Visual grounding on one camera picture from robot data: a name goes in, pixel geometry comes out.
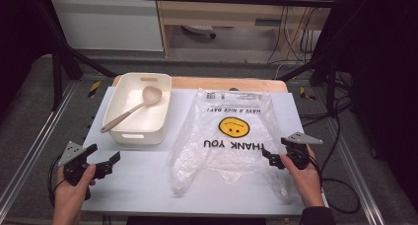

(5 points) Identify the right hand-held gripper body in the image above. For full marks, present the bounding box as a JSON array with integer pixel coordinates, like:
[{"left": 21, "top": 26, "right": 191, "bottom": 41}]
[{"left": 281, "top": 131, "right": 323, "bottom": 171}]

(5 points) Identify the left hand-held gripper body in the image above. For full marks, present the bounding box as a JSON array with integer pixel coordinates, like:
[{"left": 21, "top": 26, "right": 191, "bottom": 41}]
[{"left": 58, "top": 140, "right": 101, "bottom": 188}]

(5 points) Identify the white plastic bin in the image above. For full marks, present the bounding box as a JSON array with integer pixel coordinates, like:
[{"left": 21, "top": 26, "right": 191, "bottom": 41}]
[{"left": 102, "top": 72, "right": 173, "bottom": 146}]

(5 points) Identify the clear plastic bag smiley print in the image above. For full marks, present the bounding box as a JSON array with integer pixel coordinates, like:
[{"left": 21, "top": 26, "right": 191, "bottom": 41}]
[{"left": 167, "top": 88, "right": 294, "bottom": 203}]

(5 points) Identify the beige soup spoon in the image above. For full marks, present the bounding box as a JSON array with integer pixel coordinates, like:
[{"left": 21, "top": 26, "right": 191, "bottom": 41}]
[{"left": 100, "top": 85, "right": 163, "bottom": 134}]

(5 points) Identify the person's right hand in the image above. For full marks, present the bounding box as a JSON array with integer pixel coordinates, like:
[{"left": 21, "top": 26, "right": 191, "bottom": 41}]
[{"left": 279, "top": 148, "right": 325, "bottom": 209}]

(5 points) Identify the person's left hand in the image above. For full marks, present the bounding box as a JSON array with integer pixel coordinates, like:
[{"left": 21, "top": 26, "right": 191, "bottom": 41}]
[{"left": 52, "top": 164, "right": 97, "bottom": 217}]

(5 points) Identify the black curtain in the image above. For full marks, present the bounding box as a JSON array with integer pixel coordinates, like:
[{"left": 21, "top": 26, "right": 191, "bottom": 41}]
[{"left": 334, "top": 0, "right": 418, "bottom": 213}]

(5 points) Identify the wooden board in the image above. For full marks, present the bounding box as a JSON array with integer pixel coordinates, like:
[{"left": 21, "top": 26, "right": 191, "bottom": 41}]
[{"left": 112, "top": 75, "right": 289, "bottom": 94}]

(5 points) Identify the white cabinet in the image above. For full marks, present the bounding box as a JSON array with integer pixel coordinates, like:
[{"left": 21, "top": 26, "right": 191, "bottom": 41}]
[{"left": 48, "top": 0, "right": 165, "bottom": 52}]

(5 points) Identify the grey chair base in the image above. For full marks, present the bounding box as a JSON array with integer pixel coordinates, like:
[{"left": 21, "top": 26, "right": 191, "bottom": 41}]
[{"left": 181, "top": 24, "right": 218, "bottom": 39}]

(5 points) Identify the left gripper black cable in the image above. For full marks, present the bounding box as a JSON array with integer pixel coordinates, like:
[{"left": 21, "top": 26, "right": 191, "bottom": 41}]
[{"left": 47, "top": 155, "right": 67, "bottom": 208}]

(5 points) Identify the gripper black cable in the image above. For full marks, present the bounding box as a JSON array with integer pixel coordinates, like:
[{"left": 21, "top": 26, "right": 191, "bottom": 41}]
[
  {"left": 47, "top": 155, "right": 67, "bottom": 208},
  {"left": 309, "top": 155, "right": 325, "bottom": 199}
]

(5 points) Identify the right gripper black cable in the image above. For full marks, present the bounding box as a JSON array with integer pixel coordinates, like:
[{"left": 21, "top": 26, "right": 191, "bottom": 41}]
[{"left": 309, "top": 155, "right": 325, "bottom": 199}]

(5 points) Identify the aluminium rail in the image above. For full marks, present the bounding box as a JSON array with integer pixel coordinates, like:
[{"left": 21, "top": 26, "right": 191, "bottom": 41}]
[
  {"left": 326, "top": 117, "right": 386, "bottom": 225},
  {"left": 0, "top": 82, "right": 77, "bottom": 214}
]

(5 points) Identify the black frame post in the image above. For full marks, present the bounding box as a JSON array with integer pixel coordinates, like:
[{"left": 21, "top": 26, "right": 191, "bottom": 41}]
[
  {"left": 51, "top": 50, "right": 64, "bottom": 112},
  {"left": 325, "top": 61, "right": 337, "bottom": 115}
]

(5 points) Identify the black floor cable loop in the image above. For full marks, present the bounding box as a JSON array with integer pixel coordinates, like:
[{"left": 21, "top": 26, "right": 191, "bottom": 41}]
[{"left": 318, "top": 114, "right": 362, "bottom": 215}]

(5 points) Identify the black slanted frame strut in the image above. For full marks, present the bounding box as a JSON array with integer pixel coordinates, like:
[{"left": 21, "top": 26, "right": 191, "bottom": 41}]
[
  {"left": 35, "top": 0, "right": 117, "bottom": 79},
  {"left": 279, "top": 58, "right": 333, "bottom": 83}
]

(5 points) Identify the bundle of hanging black cables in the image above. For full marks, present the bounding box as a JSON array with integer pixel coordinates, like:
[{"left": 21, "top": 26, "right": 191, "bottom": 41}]
[{"left": 266, "top": 5, "right": 319, "bottom": 65}]

